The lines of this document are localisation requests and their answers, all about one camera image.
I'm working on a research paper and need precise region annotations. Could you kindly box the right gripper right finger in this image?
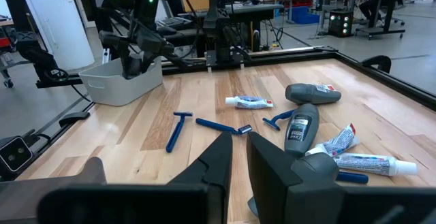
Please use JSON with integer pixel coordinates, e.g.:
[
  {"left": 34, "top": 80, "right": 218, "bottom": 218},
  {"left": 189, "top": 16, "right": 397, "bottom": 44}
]
[{"left": 247, "top": 131, "right": 436, "bottom": 224}]

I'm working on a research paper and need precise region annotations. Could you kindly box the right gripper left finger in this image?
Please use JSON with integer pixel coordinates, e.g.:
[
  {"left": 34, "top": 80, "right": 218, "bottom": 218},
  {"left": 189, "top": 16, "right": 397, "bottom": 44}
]
[{"left": 36, "top": 131, "right": 234, "bottom": 224}]

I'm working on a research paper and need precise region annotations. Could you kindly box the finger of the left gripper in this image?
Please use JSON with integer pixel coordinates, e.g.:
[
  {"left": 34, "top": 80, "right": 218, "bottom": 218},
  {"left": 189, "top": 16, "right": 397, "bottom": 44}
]
[
  {"left": 141, "top": 52, "right": 155, "bottom": 75},
  {"left": 119, "top": 48, "right": 142, "bottom": 80}
]

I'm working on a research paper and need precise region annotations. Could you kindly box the grey body wash bottle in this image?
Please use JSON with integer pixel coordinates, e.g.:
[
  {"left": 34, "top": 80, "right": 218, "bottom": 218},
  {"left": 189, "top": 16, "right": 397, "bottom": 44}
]
[
  {"left": 283, "top": 103, "right": 320, "bottom": 159},
  {"left": 285, "top": 82, "right": 343, "bottom": 106}
]

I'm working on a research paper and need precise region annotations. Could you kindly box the light grey plastic bin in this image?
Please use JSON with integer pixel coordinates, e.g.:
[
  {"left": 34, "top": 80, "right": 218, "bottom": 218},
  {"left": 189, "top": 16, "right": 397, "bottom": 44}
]
[{"left": 78, "top": 56, "right": 164, "bottom": 107}]

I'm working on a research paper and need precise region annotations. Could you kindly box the black computer keyboard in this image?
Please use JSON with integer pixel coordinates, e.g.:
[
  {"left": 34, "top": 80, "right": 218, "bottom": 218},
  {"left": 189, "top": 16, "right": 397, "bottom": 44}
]
[{"left": 155, "top": 16, "right": 192, "bottom": 31}]

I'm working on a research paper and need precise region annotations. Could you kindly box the brown cardboard box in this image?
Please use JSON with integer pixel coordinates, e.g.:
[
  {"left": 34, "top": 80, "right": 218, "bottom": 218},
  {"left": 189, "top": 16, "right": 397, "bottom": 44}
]
[{"left": 180, "top": 0, "right": 211, "bottom": 13}]

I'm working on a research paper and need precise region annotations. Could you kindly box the white round pillar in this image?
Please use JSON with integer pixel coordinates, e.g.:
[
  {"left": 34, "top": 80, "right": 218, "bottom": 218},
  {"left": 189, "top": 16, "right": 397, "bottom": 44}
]
[{"left": 16, "top": 0, "right": 95, "bottom": 71}]

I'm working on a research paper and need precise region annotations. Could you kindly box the small white toothpaste tube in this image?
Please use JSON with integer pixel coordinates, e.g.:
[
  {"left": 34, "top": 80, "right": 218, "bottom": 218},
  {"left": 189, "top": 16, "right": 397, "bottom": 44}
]
[
  {"left": 225, "top": 95, "right": 275, "bottom": 110},
  {"left": 332, "top": 153, "right": 418, "bottom": 178},
  {"left": 305, "top": 123, "right": 360, "bottom": 158}
]

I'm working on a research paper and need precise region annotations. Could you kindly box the blue storage crate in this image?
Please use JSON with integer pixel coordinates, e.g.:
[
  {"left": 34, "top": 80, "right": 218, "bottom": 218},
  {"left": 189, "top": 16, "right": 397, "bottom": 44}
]
[{"left": 290, "top": 5, "right": 321, "bottom": 25}]

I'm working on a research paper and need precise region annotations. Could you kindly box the black computer tower with lights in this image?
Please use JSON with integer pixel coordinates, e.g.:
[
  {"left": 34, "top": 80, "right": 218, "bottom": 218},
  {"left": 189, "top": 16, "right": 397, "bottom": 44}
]
[{"left": 328, "top": 10, "right": 355, "bottom": 39}]

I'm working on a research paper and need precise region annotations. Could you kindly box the black standing desk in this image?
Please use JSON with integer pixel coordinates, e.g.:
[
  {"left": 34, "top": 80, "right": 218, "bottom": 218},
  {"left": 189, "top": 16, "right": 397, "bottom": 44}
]
[{"left": 354, "top": 0, "right": 422, "bottom": 41}]

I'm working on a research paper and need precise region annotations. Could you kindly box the black frame bracket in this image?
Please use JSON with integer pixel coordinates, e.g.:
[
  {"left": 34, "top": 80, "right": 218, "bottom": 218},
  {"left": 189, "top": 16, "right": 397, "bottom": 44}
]
[
  {"left": 58, "top": 111, "right": 91, "bottom": 128},
  {"left": 360, "top": 54, "right": 392, "bottom": 75}
]

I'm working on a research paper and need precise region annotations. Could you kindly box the small black depth camera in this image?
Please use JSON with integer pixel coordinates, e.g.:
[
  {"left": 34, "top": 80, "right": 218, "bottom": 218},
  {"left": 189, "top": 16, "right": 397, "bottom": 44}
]
[{"left": 0, "top": 135, "right": 34, "bottom": 174}]

